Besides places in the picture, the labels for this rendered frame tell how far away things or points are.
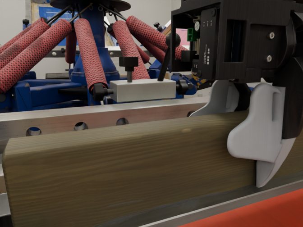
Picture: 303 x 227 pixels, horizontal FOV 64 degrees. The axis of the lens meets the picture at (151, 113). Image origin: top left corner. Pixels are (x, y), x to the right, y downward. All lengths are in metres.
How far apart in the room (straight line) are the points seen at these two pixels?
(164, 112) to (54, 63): 3.91
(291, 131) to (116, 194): 0.14
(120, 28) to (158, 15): 3.92
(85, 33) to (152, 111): 0.42
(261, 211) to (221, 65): 0.21
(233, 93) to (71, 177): 0.16
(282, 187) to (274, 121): 0.07
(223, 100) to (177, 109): 0.21
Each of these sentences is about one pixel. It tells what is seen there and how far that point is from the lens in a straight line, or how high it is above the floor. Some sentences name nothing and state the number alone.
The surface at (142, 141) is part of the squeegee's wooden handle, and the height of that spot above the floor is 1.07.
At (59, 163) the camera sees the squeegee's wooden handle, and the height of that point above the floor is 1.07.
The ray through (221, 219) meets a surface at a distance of 0.30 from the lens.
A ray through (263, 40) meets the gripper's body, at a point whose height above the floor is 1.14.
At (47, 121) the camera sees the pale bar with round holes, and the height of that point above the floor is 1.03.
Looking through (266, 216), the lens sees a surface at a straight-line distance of 0.32.
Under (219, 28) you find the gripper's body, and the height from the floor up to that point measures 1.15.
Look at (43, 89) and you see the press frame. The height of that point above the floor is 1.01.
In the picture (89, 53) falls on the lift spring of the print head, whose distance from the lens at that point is 0.71.
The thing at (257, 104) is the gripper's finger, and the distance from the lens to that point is 0.20.
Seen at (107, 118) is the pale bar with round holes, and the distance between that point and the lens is 0.41.
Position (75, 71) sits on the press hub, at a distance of 0.99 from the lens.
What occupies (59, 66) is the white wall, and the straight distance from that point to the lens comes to 4.30.
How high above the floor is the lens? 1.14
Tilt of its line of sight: 14 degrees down
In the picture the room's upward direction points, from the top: straight up
